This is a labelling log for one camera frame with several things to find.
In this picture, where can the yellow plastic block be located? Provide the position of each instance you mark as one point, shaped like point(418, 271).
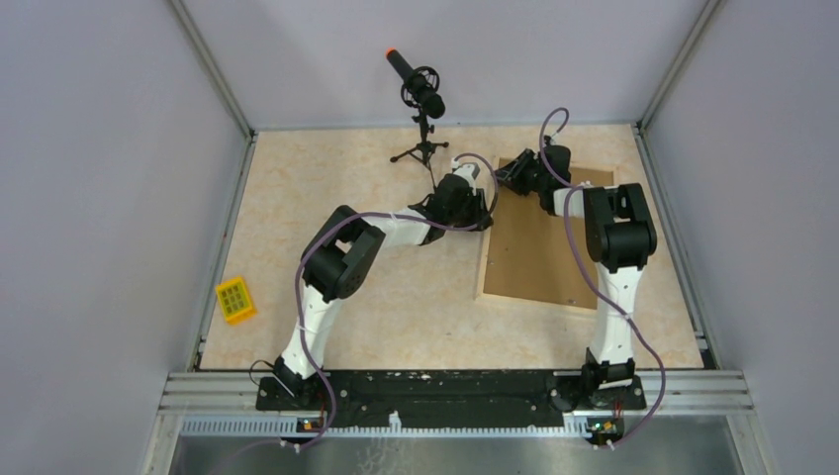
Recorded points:
point(235, 301)

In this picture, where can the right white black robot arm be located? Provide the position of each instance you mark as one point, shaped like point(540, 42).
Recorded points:
point(620, 238)

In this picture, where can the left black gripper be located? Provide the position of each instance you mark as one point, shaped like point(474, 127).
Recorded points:
point(480, 216)

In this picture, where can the black microphone orange tip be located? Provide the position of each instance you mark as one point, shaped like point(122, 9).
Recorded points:
point(420, 87)

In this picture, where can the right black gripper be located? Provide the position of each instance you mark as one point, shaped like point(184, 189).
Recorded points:
point(511, 174)

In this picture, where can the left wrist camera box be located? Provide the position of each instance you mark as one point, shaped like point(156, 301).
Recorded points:
point(468, 171)

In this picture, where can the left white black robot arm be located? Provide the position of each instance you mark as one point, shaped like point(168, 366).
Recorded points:
point(337, 261)

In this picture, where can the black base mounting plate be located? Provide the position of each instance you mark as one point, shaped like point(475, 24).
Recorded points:
point(446, 399)

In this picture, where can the black mini tripod stand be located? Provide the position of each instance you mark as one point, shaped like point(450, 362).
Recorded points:
point(424, 150)

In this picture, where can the white cable duct rail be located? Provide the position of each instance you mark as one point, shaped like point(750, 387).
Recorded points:
point(288, 427)

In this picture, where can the light wooden picture frame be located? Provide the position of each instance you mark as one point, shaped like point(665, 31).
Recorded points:
point(482, 269)

